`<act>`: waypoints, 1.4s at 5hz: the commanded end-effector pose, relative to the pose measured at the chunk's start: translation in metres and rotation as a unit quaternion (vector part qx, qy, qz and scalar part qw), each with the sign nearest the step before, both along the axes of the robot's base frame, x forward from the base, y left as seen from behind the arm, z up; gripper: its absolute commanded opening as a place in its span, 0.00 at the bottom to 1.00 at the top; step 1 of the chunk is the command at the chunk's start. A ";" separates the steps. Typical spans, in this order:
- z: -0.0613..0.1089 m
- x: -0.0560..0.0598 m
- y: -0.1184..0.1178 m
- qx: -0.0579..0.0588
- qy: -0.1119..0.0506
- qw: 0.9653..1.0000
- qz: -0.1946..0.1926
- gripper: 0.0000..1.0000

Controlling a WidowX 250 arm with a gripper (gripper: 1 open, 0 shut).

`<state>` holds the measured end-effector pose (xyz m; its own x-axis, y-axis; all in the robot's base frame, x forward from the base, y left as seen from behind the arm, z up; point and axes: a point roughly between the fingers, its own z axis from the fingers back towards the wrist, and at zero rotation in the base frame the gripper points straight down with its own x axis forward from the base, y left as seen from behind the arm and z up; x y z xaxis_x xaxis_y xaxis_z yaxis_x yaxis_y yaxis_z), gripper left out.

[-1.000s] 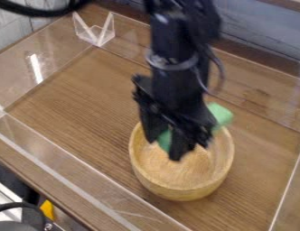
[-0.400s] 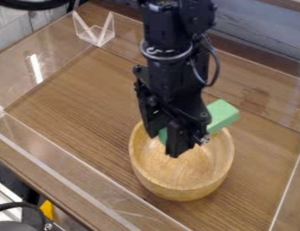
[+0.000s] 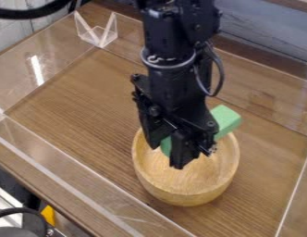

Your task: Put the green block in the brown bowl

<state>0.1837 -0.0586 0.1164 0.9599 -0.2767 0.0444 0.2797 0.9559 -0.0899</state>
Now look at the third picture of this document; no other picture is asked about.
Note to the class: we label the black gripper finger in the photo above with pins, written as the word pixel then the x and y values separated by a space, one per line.
pixel 184 148
pixel 154 127

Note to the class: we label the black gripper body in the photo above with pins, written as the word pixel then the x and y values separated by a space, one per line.
pixel 178 91

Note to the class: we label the green rectangular block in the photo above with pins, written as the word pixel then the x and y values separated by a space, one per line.
pixel 228 121

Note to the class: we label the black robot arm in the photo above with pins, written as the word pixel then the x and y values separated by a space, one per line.
pixel 178 27

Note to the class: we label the brown wooden bowl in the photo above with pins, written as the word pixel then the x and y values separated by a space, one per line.
pixel 193 185

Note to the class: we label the yellow sticker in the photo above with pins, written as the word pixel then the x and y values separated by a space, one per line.
pixel 48 214

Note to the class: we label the clear acrylic corner bracket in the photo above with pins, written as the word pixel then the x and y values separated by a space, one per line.
pixel 98 36

